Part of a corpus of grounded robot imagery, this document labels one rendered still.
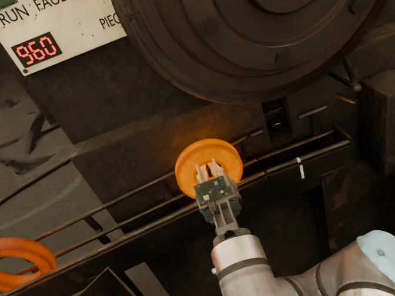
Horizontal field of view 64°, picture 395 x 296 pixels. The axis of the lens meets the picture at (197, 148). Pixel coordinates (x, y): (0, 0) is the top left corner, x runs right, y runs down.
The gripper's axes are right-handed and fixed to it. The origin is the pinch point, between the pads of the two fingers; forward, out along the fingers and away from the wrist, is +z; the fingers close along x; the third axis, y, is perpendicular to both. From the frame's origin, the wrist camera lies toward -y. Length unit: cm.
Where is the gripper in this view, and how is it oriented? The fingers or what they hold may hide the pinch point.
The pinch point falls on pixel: (206, 164)
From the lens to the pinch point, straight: 70.5
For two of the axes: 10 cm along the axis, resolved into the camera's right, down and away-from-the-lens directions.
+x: -9.4, 3.5, 0.4
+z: -2.5, -7.3, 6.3
